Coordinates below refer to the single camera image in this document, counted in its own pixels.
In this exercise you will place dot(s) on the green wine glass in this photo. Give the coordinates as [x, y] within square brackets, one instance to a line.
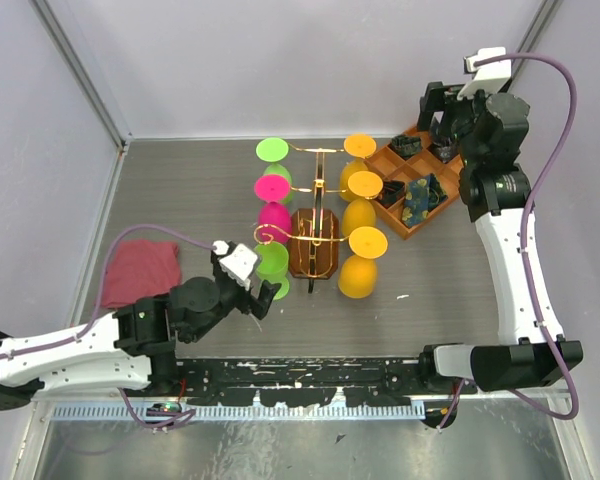
[275, 160]
[273, 266]

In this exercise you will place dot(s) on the gold wire glass rack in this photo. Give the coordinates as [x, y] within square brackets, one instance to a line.
[314, 240]

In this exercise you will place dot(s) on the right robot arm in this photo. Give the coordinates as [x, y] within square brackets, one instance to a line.
[532, 351]

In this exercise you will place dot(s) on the orange wine glass front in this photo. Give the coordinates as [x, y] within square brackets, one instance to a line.
[359, 273]

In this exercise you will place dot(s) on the wooden compartment tray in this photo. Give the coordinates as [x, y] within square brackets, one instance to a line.
[396, 173]

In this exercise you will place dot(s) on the green wine glass front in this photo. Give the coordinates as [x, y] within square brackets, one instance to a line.
[273, 266]

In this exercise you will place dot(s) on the red folded cloth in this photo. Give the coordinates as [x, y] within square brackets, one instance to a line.
[140, 268]

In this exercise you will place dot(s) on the pink wine glass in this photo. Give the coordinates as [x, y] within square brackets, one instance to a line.
[274, 219]

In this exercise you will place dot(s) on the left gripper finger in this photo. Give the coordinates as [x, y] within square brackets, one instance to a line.
[259, 305]
[218, 270]

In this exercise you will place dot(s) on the green wine glass back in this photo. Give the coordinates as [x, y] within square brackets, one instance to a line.
[275, 160]

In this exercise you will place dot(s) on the black mounting base plate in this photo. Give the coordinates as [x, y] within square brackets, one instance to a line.
[301, 382]

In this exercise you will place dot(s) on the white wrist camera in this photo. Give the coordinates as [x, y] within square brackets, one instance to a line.
[490, 77]
[239, 261]

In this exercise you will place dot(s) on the black pouch in tray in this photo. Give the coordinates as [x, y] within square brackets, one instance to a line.
[406, 146]

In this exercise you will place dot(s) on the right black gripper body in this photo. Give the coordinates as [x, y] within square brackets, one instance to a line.
[461, 114]

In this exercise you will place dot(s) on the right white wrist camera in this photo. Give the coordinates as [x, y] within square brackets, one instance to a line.
[490, 77]

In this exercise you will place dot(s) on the black folded item in tray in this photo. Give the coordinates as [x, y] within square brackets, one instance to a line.
[441, 147]

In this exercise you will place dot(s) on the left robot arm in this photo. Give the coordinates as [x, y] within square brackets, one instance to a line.
[133, 348]

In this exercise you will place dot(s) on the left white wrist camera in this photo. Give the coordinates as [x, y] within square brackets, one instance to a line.
[239, 261]

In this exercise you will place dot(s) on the blue floral pouch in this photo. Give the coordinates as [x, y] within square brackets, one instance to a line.
[422, 197]

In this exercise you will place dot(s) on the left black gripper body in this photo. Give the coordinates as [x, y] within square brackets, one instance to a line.
[233, 297]

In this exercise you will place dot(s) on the orange wine glass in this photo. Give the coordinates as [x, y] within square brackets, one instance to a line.
[359, 146]
[359, 273]
[364, 186]

